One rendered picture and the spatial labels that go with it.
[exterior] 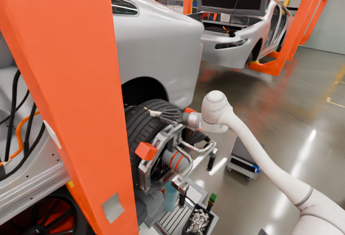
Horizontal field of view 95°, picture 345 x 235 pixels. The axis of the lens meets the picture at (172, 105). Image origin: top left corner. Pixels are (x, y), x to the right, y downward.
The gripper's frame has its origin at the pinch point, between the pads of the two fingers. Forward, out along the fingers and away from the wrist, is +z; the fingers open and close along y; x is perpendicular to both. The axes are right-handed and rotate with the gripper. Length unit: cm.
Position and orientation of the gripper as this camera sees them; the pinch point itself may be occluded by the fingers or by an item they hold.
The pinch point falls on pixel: (155, 114)
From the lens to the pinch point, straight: 95.2
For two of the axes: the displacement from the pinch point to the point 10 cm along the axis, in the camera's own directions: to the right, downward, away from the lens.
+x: -0.5, -7.6, -6.5
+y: 2.7, -6.3, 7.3
